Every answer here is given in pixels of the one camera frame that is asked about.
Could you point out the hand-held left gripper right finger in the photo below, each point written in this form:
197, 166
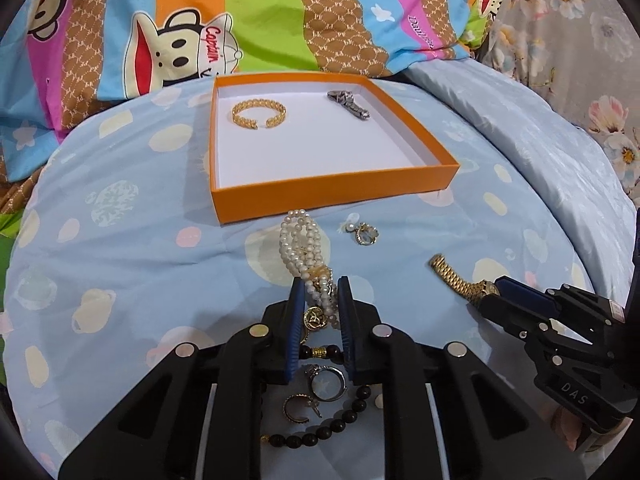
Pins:
347, 330

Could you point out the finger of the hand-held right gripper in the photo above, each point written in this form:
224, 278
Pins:
500, 312
525, 295

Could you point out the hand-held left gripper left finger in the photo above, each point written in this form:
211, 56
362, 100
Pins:
295, 330

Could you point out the gold wristwatch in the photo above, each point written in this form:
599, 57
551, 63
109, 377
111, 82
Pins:
450, 272

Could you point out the gold hoop earring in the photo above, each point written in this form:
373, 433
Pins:
289, 405

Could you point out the white pearl earring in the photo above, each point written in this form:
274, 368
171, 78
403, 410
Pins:
351, 222

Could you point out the orange cardboard box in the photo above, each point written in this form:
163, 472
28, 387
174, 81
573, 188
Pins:
325, 200

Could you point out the plain light blue quilt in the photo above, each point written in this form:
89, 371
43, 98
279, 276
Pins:
525, 125

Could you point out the light blue dotted sheet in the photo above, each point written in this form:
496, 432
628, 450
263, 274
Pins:
125, 270

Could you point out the gold bangle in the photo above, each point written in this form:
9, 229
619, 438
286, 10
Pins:
235, 114

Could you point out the silver wristwatch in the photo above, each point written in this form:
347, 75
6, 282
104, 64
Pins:
345, 100

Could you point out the grey floral cloth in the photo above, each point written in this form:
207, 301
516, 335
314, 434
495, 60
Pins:
565, 35

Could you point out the green padded cloth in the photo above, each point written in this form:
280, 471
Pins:
10, 245

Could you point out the striped cartoon monkey blanket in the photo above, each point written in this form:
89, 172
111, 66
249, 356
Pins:
250, 20

